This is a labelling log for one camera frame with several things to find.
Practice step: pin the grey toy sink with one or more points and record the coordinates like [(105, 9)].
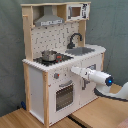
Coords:
[(79, 51)]

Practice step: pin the grey range hood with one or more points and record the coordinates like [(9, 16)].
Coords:
[(48, 18)]

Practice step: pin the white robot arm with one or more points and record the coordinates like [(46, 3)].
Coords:
[(103, 83)]

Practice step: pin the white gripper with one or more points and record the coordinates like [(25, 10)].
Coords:
[(83, 72)]

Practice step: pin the white toy microwave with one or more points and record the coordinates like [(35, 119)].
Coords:
[(77, 11)]

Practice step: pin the toy oven door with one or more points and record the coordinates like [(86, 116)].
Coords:
[(64, 96)]

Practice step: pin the silver toy pot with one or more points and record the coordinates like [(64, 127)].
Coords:
[(49, 55)]

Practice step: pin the left red stove knob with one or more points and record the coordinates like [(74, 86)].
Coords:
[(56, 75)]

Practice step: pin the wooden toy kitchen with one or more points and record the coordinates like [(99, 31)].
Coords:
[(40, 84)]

